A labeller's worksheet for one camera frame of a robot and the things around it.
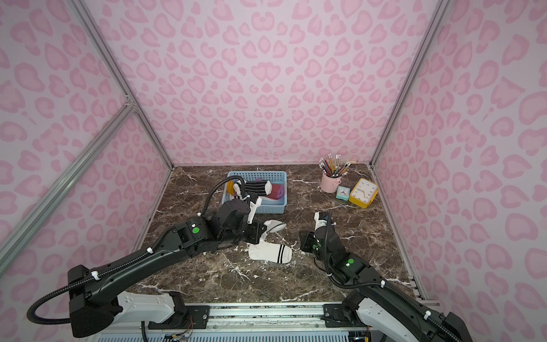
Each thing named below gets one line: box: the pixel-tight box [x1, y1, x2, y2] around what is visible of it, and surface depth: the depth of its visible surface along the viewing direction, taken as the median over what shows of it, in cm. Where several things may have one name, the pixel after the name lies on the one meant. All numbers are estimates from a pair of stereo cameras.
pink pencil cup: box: [317, 171, 342, 194], surface depth 106 cm
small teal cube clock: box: [335, 185, 351, 201], surface depth 106 cm
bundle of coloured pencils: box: [319, 153, 352, 179], surface depth 106 cm
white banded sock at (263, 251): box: [247, 232, 293, 264], surface depth 89 cm
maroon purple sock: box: [265, 183, 285, 201], surface depth 105 cm
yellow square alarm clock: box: [348, 178, 380, 209], surface depth 106 cm
